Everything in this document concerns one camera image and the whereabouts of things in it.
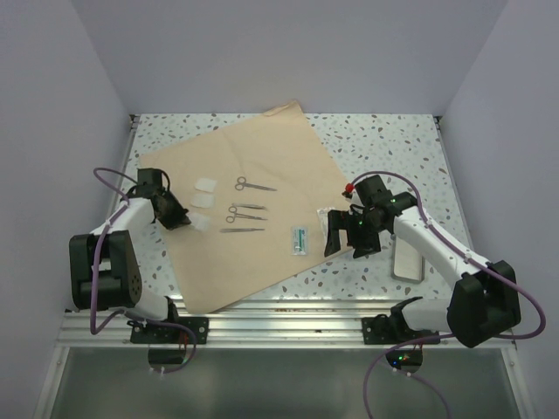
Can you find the beige cloth drape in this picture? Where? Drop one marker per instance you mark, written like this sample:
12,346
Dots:
307,158

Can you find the clear suture packet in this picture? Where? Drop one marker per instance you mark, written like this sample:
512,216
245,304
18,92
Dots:
322,214

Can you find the steel hemostat forceps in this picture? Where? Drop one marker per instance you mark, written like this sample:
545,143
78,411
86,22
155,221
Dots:
235,214

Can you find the steel scalpel handle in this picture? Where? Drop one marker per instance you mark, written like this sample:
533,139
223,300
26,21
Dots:
240,230

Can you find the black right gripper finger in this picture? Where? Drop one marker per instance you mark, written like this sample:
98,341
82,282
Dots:
337,232
365,249

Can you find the small steel scissors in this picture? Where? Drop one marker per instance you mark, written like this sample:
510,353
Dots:
242,183

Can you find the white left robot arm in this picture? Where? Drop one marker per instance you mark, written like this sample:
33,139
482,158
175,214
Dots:
105,274

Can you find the white gauze pad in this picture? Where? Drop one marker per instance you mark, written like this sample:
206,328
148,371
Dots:
203,201
198,221
206,185

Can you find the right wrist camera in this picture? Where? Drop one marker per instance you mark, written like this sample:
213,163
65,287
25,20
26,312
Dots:
350,194

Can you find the curved steel tweezers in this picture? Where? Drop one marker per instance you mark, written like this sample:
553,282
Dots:
249,206

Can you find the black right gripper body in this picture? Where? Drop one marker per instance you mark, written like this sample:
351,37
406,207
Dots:
361,223

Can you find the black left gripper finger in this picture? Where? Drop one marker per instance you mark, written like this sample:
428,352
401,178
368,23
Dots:
171,224
179,212

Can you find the aluminium rail frame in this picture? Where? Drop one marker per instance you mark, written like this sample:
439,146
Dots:
296,346

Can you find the metal instrument tray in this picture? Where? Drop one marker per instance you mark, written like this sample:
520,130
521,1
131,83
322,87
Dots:
407,262

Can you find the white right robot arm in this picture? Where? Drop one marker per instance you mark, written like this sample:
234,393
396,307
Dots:
484,301

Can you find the green scalpel blade packet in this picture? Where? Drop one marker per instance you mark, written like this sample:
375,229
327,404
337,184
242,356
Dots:
299,241

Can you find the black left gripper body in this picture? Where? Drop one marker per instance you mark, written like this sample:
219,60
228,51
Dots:
169,199

